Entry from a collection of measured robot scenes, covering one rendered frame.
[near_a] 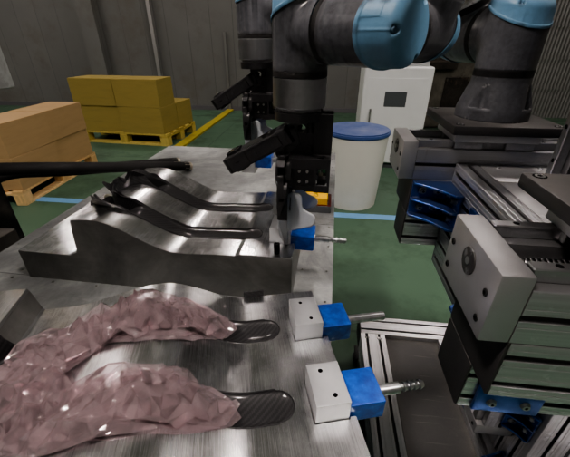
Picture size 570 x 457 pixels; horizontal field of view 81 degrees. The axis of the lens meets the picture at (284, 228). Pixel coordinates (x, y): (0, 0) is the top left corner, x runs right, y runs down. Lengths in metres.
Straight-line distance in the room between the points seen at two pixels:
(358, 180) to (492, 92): 1.83
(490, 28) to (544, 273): 0.58
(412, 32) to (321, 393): 0.38
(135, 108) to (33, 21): 4.07
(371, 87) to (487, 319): 3.22
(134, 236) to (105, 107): 4.42
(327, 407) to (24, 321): 0.38
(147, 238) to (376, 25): 0.45
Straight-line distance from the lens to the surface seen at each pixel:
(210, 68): 6.89
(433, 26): 0.50
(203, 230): 0.64
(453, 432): 1.22
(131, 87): 4.68
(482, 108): 0.88
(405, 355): 1.35
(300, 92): 0.47
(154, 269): 0.63
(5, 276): 0.83
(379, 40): 0.40
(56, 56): 8.30
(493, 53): 0.87
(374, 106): 3.56
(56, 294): 0.73
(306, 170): 0.51
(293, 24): 0.46
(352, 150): 2.52
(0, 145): 3.38
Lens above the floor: 1.19
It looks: 30 degrees down
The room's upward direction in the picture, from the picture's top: straight up
